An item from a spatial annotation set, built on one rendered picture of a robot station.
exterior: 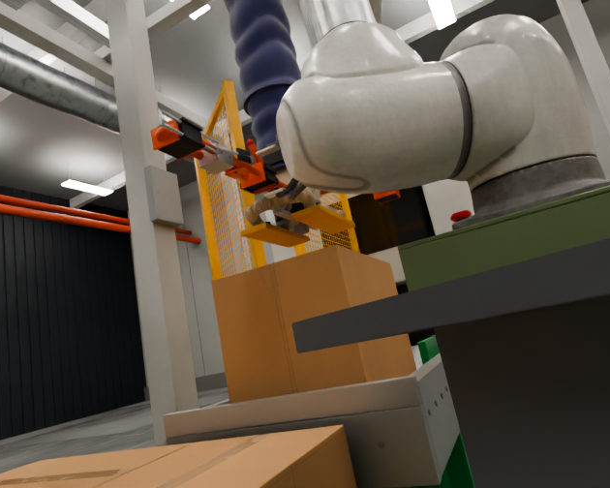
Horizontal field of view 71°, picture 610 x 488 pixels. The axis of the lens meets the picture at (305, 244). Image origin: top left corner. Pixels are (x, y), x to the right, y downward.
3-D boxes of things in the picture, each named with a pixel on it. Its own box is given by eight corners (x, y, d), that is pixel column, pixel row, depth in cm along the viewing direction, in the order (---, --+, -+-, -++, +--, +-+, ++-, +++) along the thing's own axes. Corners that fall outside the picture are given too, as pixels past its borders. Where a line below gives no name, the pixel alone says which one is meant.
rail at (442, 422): (483, 353, 295) (475, 326, 300) (492, 352, 293) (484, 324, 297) (417, 478, 89) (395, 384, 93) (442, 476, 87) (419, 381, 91)
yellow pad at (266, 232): (288, 248, 169) (286, 235, 170) (310, 241, 166) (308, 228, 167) (240, 236, 139) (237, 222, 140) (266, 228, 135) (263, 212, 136)
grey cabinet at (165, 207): (177, 228, 236) (170, 177, 242) (185, 225, 233) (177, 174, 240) (149, 221, 218) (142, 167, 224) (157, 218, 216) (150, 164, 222)
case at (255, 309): (318, 385, 170) (298, 288, 179) (416, 369, 155) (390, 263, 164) (232, 424, 116) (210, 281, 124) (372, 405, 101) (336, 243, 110)
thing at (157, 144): (178, 161, 102) (175, 142, 103) (202, 150, 99) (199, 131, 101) (152, 150, 95) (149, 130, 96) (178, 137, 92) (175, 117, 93)
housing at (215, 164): (214, 175, 113) (211, 160, 114) (235, 167, 111) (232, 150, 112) (197, 167, 107) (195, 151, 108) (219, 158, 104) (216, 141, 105)
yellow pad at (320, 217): (331, 234, 162) (328, 222, 163) (355, 227, 158) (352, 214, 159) (291, 219, 132) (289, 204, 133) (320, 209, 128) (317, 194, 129)
